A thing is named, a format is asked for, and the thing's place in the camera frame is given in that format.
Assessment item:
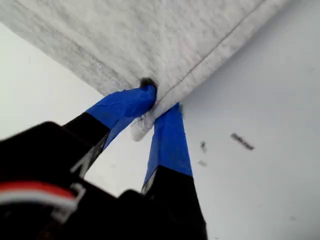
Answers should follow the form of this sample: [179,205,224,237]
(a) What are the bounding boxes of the grey t-shirt brown sleeves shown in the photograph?
[0,0,301,142]

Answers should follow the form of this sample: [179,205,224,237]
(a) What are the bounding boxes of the red white gripper wire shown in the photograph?
[0,181,86,223]

